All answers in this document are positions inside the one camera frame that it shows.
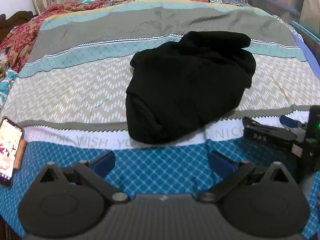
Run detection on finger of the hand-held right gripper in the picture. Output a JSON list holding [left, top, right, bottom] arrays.
[[279, 114, 308, 130], [242, 117, 304, 153]]

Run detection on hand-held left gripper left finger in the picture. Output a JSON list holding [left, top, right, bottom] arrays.
[[37, 151, 130, 204]]

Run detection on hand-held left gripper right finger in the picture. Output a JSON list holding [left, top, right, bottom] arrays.
[[199, 151, 288, 204]]

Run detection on black pants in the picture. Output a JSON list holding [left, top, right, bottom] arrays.
[[126, 31, 257, 145]]

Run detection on lilac blue sheet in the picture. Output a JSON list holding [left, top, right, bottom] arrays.
[[291, 24, 320, 70]]

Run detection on patterned teal and grey bedsheet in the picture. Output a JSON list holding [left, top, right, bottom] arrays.
[[0, 0, 320, 240]]

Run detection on smartphone with brown case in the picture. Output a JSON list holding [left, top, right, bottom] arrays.
[[0, 116, 27, 188]]

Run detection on clear storage bag teal trim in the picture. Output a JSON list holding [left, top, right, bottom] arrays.
[[247, 0, 320, 38]]

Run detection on teal patterned cloth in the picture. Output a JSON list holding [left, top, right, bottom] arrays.
[[0, 67, 18, 108]]

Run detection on red floral blanket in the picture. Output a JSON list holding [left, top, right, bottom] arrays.
[[0, 0, 209, 73]]

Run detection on dark wooden headboard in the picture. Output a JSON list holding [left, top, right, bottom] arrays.
[[0, 10, 34, 43]]

